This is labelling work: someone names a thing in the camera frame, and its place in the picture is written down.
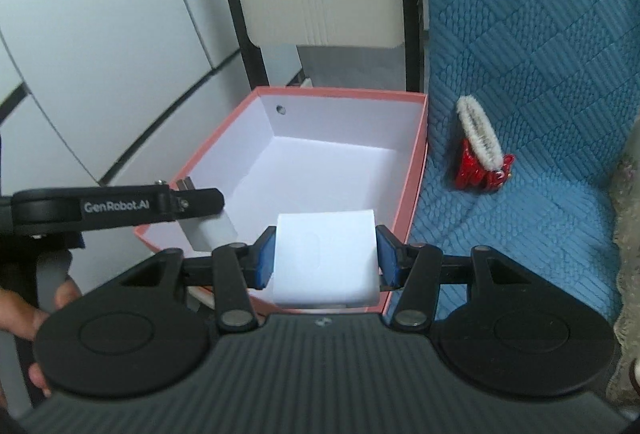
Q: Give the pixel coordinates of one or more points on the person's left hand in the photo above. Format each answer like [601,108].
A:
[20,314]

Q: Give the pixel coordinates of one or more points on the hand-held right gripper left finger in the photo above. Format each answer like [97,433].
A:
[265,259]

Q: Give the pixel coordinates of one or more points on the pink cardboard box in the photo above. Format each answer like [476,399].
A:
[413,194]

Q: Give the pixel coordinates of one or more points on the beige lace cloth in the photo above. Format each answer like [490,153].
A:
[625,224]

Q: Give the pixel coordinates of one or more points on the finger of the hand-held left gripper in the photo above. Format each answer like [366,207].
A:
[200,203]

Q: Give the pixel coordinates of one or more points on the blue textured cushion cover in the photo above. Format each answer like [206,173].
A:
[525,39]

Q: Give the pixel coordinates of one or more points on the white wardrobe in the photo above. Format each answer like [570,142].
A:
[100,39]

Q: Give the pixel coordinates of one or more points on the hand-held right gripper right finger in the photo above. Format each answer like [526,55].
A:
[386,256]

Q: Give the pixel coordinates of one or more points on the white cube charger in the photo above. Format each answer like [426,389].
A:
[325,259]

